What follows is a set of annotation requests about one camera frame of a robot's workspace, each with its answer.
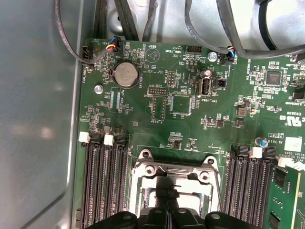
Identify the black braided cable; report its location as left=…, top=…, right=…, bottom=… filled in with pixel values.
left=142, top=0, right=165, bottom=42

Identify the thick grey cable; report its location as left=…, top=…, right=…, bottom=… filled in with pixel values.
left=215, top=0, right=305, bottom=58

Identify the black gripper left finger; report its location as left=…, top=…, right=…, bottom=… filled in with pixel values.
left=87, top=188, right=170, bottom=229

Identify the green motherboard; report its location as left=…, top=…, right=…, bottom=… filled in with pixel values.
left=72, top=38, right=305, bottom=229

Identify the silver coin battery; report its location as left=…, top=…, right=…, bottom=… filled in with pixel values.
left=114, top=62, right=139, bottom=89

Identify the grey fan cable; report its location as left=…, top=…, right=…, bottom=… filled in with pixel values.
left=53, top=0, right=112, bottom=65

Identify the black PC case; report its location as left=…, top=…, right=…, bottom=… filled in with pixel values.
left=0, top=0, right=305, bottom=229

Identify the silver CPU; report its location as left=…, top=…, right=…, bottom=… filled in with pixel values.
left=147, top=185, right=206, bottom=217

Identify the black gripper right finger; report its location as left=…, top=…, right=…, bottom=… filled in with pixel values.
left=170, top=189, right=260, bottom=229

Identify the CPU socket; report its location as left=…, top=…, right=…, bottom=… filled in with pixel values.
left=128, top=147, right=224, bottom=229

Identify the green RAM stick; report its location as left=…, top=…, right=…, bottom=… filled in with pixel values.
left=268, top=164, right=305, bottom=229

